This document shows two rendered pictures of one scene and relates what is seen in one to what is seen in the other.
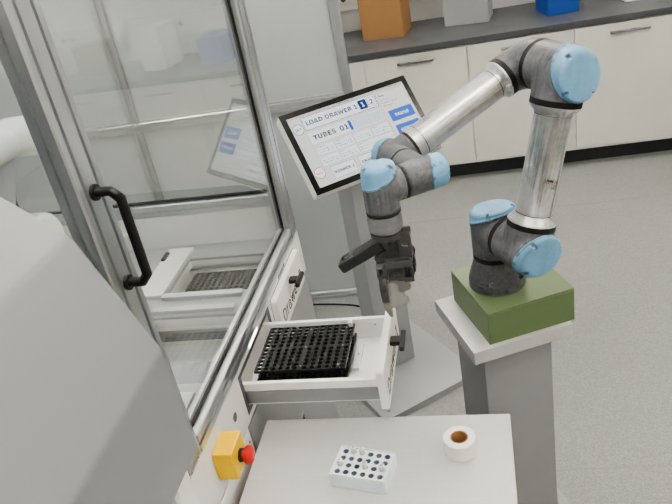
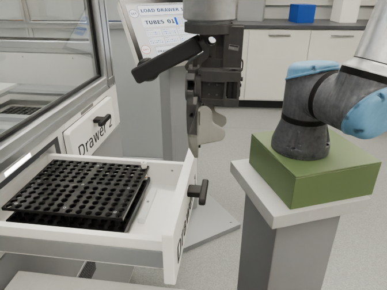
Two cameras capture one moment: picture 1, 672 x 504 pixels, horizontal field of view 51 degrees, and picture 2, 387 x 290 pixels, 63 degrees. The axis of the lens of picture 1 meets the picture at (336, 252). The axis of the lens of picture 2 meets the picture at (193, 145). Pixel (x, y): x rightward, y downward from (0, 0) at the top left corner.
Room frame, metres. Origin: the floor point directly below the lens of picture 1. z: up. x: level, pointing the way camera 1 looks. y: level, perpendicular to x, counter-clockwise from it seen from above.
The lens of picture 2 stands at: (0.88, -0.04, 1.25)
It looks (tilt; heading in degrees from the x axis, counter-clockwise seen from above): 27 degrees down; 353
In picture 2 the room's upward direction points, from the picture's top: straight up
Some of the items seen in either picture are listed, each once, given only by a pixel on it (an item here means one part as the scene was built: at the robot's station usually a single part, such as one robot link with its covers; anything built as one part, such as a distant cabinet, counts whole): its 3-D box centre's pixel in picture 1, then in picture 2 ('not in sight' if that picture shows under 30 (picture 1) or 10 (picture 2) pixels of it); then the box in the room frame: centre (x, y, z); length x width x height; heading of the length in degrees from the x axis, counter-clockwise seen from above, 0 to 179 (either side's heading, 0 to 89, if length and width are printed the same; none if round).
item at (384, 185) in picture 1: (381, 187); not in sight; (1.36, -0.12, 1.30); 0.09 x 0.08 x 0.11; 108
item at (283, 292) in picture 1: (288, 289); (93, 129); (1.76, 0.15, 0.87); 0.29 x 0.02 x 0.11; 166
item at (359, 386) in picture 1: (305, 358); (81, 199); (1.42, 0.13, 0.86); 0.40 x 0.26 x 0.06; 76
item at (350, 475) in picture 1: (363, 469); not in sight; (1.11, 0.03, 0.78); 0.12 x 0.08 x 0.04; 64
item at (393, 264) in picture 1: (393, 253); (212, 64); (1.36, -0.12, 1.14); 0.09 x 0.08 x 0.12; 76
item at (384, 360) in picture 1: (388, 351); (183, 203); (1.37, -0.08, 0.87); 0.29 x 0.02 x 0.11; 166
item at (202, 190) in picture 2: (397, 340); (197, 191); (1.36, -0.10, 0.91); 0.07 x 0.04 x 0.01; 166
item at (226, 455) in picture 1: (231, 455); not in sight; (1.13, 0.30, 0.88); 0.07 x 0.05 x 0.07; 166
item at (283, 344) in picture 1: (308, 357); (85, 197); (1.42, 0.12, 0.87); 0.22 x 0.18 x 0.06; 76
